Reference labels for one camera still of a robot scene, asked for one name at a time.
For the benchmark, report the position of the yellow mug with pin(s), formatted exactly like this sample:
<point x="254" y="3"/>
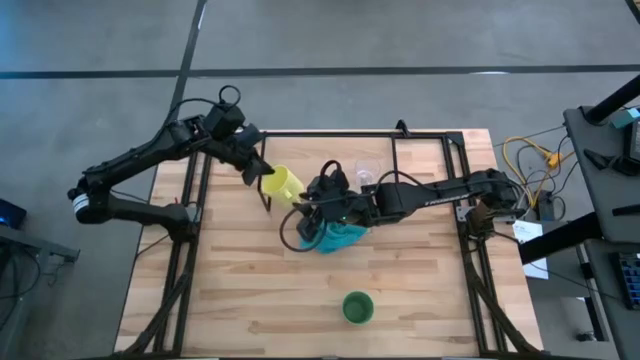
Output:
<point x="285" y="187"/>

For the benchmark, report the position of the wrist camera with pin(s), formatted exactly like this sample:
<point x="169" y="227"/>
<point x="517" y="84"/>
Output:
<point x="335" y="182"/>
<point x="225" y="120"/>

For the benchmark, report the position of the black aluminium rig frame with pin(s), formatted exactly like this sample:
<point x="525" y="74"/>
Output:
<point x="188" y="310"/>

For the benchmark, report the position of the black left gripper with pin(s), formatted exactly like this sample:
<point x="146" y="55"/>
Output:
<point x="240" y="150"/>

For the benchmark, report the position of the clear glass cup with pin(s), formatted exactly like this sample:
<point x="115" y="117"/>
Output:
<point x="367" y="175"/>

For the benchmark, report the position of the green plastic cup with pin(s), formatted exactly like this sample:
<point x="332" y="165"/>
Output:
<point x="358" y="307"/>

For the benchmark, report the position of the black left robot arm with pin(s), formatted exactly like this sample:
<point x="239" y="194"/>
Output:
<point x="130" y="157"/>

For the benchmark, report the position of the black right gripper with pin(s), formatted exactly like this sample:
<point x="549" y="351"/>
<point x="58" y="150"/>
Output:
<point x="335" y="207"/>

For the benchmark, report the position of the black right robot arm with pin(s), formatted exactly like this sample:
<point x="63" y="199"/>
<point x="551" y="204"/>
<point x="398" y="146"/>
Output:
<point x="440" y="195"/>

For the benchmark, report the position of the blue-lit black device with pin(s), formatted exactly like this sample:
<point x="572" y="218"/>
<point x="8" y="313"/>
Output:
<point x="10" y="215"/>

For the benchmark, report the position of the black clamp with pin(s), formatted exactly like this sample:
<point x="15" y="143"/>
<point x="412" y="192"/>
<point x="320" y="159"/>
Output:
<point x="402" y="127"/>

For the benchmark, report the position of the grey side table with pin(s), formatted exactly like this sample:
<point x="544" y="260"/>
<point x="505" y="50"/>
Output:
<point x="30" y="242"/>

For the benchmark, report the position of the white paper sheet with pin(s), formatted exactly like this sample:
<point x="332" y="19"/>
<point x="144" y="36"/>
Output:
<point x="530" y="232"/>

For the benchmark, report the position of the black desk device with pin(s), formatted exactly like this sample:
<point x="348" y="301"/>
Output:
<point x="607" y="162"/>

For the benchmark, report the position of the teal microfibre cloth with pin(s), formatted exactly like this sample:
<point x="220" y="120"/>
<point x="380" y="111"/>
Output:
<point x="342" y="237"/>

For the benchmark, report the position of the black power box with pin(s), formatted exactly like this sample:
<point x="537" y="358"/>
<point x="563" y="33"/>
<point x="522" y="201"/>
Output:
<point x="547" y="205"/>

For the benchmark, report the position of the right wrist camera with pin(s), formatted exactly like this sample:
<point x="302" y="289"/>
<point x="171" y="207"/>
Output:
<point x="335" y="182"/>

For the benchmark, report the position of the black keyboard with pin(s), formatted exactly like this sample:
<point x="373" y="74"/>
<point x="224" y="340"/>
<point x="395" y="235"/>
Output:
<point x="631" y="277"/>

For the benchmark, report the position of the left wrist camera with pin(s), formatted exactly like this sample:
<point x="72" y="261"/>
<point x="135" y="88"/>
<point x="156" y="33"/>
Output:
<point x="225" y="120"/>

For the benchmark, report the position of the teal box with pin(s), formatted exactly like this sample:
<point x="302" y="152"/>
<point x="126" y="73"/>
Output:
<point x="626" y="118"/>

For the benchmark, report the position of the grey side desk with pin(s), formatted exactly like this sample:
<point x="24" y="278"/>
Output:
<point x="600" y="200"/>
<point x="605" y="300"/>

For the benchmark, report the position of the black pole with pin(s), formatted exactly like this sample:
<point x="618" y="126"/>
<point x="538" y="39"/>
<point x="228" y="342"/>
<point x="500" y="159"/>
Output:
<point x="560" y="239"/>
<point x="612" y="102"/>

